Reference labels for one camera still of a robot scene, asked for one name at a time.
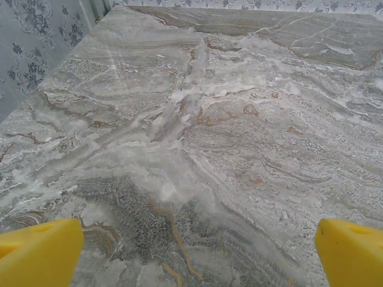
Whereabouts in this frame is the aluminium corner post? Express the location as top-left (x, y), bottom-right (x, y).
top-left (79, 0), bottom-right (114, 26)

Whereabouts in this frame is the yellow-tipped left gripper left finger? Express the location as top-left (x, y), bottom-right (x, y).
top-left (0, 218), bottom-right (85, 287)

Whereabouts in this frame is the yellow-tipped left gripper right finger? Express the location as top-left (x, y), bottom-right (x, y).
top-left (314, 218), bottom-right (383, 287)

